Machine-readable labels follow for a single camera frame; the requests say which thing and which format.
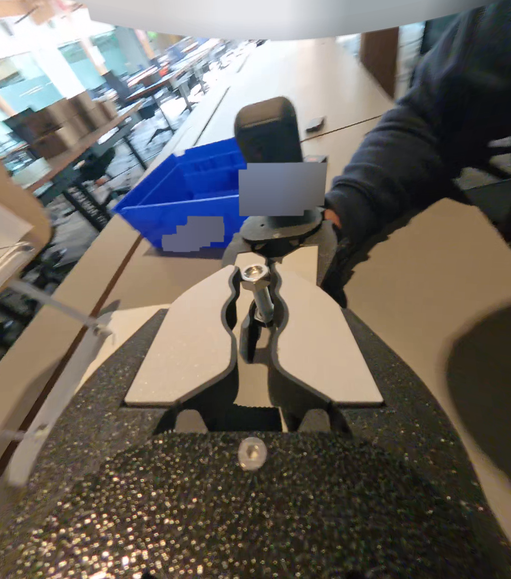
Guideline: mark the blue plastic bin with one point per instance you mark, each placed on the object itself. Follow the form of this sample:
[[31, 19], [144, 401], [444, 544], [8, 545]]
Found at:
[[165, 203]]

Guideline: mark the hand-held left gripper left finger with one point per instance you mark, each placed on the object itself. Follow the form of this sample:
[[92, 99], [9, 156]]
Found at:
[[187, 348]]

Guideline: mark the person's right forearm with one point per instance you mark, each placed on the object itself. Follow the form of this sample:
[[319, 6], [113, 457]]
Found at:
[[395, 172]]

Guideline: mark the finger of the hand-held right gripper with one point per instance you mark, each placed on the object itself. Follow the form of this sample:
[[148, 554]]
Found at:
[[303, 264], [248, 261]]

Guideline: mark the stack of cardboard boxes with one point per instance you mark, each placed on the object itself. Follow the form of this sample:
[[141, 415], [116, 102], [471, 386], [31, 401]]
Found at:
[[65, 122]]

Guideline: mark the steel hex nut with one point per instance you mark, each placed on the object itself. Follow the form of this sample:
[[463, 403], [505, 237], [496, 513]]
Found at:
[[255, 286]]

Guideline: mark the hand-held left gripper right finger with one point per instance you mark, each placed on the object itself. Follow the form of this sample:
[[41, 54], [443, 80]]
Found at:
[[323, 353]]

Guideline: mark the brown office table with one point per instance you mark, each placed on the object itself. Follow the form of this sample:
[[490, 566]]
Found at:
[[88, 135]]

